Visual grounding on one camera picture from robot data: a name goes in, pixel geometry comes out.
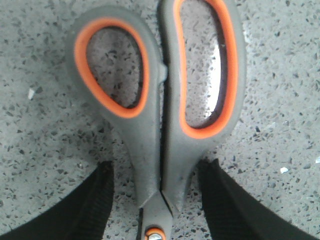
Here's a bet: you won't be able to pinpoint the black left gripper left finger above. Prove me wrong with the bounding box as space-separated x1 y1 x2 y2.
0 161 114 240

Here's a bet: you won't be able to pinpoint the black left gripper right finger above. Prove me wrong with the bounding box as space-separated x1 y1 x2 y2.
198 159 314 240

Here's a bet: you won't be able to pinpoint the grey orange handled scissors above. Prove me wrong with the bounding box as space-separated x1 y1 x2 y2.
66 0 246 240

